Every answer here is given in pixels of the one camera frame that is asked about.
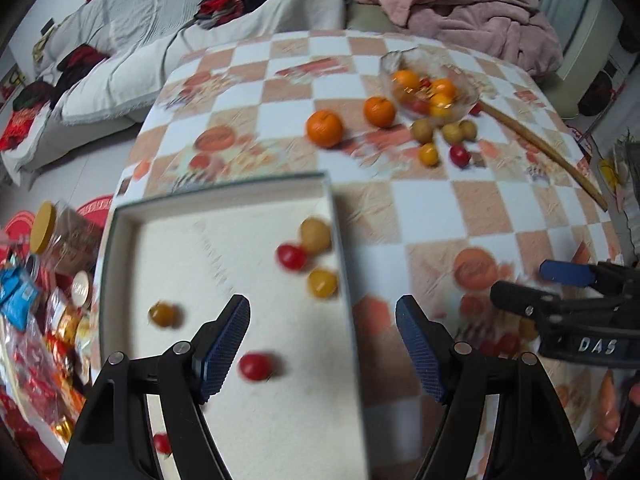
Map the white shallow box tray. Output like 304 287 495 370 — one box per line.
99 172 368 479

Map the large orange mandarin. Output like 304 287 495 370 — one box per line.
306 110 344 148

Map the white sofa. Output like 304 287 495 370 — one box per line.
1 0 345 184

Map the blue snack packet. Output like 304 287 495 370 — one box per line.
0 266 40 333

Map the pink blanket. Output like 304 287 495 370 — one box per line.
354 0 563 78

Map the red snack packets pile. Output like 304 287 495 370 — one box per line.
1 259 88 462

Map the yellow cherry tomato pair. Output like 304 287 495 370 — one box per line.
307 268 338 299

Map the clear glass fruit bowl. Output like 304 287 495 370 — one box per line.
380 48 480 126

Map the brown longan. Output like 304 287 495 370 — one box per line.
440 124 464 145
459 119 477 142
410 118 434 144
299 218 332 255

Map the checkered patterned tablecloth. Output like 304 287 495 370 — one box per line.
117 30 622 479

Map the jar with yellow lid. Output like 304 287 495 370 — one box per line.
29 200 103 276

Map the long wooden stick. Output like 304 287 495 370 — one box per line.
477 100 608 212

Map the red cherry tomato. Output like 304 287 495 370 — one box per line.
153 432 172 456
449 144 471 168

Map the red tomato behind bowl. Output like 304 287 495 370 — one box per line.
470 103 482 116

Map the yellow cherry tomato on table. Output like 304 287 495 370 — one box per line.
418 143 439 167

